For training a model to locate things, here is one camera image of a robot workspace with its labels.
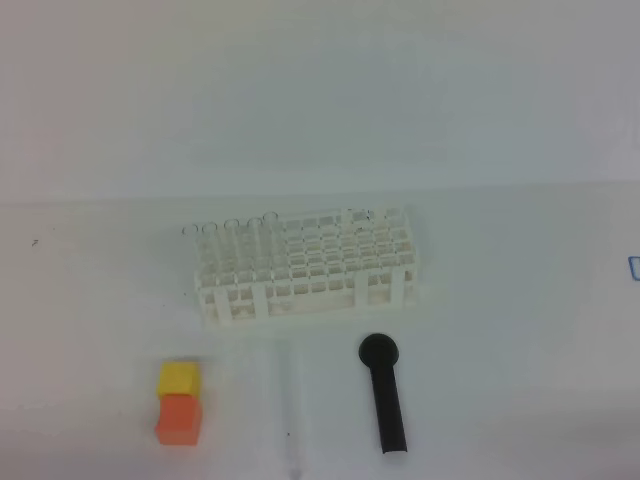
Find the orange cube block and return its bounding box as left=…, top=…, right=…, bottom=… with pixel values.
left=155, top=394, right=202, bottom=446

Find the black scoop with round head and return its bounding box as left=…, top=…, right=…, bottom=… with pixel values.
left=358, top=333, right=408, bottom=454

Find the white plastic test tube rack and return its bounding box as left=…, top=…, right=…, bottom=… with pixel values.
left=195, top=208, right=419, bottom=327

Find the clear glass test tube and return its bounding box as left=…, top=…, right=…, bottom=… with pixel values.
left=277, top=341, right=305, bottom=479

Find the clear tube far left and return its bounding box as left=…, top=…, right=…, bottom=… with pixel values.
left=181, top=223, right=208, bottom=289

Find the yellow cube block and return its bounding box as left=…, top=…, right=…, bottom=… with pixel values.
left=156, top=361, right=201, bottom=398

